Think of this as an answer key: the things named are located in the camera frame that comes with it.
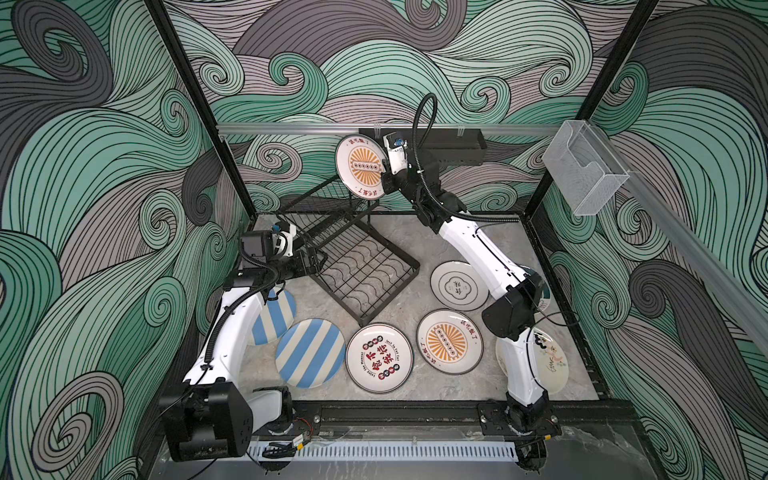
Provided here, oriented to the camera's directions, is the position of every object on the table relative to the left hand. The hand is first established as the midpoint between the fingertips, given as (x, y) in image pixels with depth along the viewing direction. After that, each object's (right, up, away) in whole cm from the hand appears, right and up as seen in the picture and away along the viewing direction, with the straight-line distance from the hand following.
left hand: (313, 255), depth 79 cm
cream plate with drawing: (+66, -30, +3) cm, 73 cm away
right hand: (+19, +26, -2) cm, 32 cm away
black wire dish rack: (+13, -6, +22) cm, 26 cm away
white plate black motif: (+44, -11, +19) cm, 49 cm away
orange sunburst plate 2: (+39, -26, +7) cm, 47 cm away
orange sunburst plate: (+12, +25, +4) cm, 28 cm away
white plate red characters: (+18, -30, +4) cm, 35 cm away
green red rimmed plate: (+72, -14, +16) cm, 76 cm away
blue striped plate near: (-2, -29, +4) cm, 29 cm away
